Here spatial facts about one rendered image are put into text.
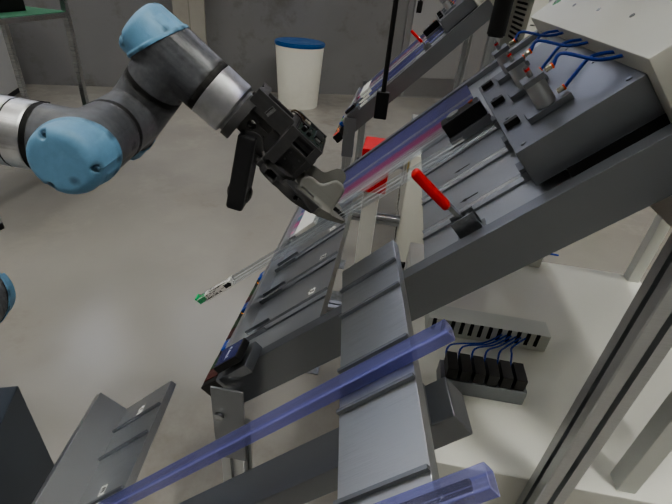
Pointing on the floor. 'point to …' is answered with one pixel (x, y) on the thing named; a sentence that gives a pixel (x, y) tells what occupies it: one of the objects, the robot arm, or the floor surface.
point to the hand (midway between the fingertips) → (334, 216)
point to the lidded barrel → (298, 71)
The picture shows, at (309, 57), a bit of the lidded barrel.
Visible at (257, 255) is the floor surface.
